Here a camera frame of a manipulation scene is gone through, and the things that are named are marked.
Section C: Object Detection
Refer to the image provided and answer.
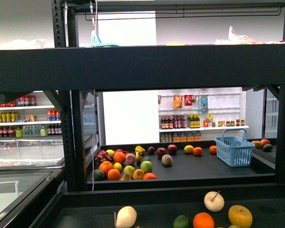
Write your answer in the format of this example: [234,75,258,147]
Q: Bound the white pear left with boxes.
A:
[114,206,137,228]

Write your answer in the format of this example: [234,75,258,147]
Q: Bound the red orange persimmon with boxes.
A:
[143,172,157,180]

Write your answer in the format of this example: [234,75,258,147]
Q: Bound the green lime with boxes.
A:
[172,215,190,228]

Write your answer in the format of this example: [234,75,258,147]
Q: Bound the dark red apple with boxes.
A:
[156,147,167,159]

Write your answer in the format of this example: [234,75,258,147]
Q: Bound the blue basket on top shelf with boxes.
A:
[79,30,119,48]

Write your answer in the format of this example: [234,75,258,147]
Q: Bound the white wall product shelf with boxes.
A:
[158,87,248,143]

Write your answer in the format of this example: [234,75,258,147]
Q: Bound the red apple back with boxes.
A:
[167,144,178,156]

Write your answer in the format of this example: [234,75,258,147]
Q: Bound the light blue plastic basket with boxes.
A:
[214,128,255,167]

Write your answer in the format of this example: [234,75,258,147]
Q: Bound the pink peach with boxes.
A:
[161,154,173,166]

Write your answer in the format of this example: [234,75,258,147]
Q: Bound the orange front bottom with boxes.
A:
[107,169,121,181]

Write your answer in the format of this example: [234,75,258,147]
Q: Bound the green avocado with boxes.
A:
[93,169,105,181]

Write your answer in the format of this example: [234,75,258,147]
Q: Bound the glass top freezer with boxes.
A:
[0,135,99,228]

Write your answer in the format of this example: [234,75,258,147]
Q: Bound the small yellow lemon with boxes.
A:
[114,162,123,172]

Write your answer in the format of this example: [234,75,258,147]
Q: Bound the orange upper in pile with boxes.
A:
[113,152,126,164]

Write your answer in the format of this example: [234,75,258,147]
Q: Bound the orange tangerine back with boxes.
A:
[193,147,203,156]

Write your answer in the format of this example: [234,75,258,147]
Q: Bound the yellow lemon back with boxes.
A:
[184,145,194,154]

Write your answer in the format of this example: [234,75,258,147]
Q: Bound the orange near basket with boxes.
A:
[209,145,217,155]

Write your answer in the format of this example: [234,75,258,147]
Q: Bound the left drinks shelf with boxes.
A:
[0,91,62,138]

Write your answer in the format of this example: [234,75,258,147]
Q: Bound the yellow apple right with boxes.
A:
[228,205,253,228]

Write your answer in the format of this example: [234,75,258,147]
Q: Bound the black metal shelf rack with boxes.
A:
[0,0,285,228]

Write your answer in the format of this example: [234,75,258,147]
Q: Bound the yellow green apple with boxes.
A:
[123,165,135,179]

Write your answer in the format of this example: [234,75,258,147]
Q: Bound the yellow orange mango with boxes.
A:
[133,169,145,180]

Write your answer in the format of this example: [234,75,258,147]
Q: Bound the large orange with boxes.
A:
[193,212,215,228]

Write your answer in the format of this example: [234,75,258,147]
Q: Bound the dragon fruit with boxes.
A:
[95,150,112,164]

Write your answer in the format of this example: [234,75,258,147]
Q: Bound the orange front left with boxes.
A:
[99,161,114,176]

